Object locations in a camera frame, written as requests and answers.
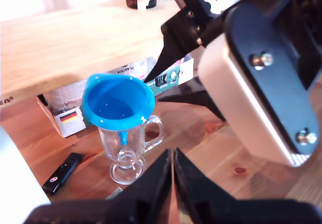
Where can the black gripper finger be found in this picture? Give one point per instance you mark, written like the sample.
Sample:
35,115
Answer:
191,191
198,95
153,191
173,40

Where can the blue plastic funnel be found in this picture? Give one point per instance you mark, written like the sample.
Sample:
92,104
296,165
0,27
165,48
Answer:
113,100

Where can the red white printed package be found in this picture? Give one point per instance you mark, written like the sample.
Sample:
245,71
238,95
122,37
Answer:
133,69

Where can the small black stick device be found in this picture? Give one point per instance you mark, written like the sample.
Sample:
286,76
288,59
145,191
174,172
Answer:
63,171

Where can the wooden shelf board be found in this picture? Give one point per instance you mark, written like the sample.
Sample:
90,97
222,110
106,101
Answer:
75,37

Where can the cardboard box with German flag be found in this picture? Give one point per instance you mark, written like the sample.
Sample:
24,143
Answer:
70,128

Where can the transparent food package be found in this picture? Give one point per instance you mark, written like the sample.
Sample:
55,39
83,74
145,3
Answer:
65,93

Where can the white Google bottle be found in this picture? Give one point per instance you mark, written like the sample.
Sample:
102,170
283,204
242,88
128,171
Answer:
15,183

